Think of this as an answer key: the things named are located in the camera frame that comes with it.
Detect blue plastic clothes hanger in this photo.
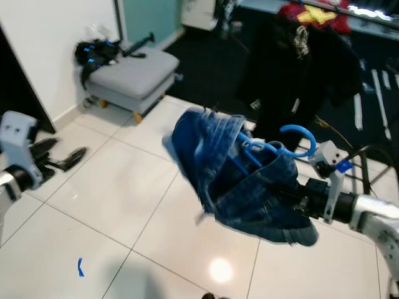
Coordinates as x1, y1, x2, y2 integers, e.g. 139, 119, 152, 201
228, 125, 317, 181

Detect blue denim jeans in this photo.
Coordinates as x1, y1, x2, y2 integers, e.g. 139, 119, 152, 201
162, 107, 320, 247

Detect black metal clothes rack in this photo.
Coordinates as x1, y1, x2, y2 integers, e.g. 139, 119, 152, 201
212, 0, 399, 194

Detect black panel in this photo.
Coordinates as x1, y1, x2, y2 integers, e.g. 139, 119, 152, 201
0, 22, 58, 135

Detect white strip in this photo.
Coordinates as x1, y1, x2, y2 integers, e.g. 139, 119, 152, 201
353, 93, 363, 131

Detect black bag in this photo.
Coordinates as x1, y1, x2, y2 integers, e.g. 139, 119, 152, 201
75, 39, 123, 89

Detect grey upholstered ottoman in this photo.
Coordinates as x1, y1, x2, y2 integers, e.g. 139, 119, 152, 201
84, 47, 181, 123

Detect plain black garment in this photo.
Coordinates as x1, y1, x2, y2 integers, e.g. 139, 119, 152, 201
312, 28, 363, 107

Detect black garment with white print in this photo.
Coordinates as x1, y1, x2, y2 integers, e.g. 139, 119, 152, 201
240, 19, 325, 150

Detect clear plastic bag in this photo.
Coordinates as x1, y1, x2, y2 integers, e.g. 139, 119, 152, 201
86, 24, 112, 43

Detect teal door panel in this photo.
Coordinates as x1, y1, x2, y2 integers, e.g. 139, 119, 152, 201
123, 0, 185, 47

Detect yellow cloth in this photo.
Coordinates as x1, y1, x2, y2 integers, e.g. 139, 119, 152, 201
298, 6, 337, 26

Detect red garment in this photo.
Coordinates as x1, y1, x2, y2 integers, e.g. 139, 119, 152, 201
277, 0, 351, 35

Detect white cabinet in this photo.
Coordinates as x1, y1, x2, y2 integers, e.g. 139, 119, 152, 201
182, 0, 219, 31

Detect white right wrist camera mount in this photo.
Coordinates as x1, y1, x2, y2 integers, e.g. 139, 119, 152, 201
307, 140, 351, 223

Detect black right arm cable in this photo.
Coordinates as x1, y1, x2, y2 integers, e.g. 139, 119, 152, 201
346, 145, 378, 197

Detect black door frame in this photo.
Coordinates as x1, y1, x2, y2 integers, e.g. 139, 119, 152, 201
112, 0, 128, 44

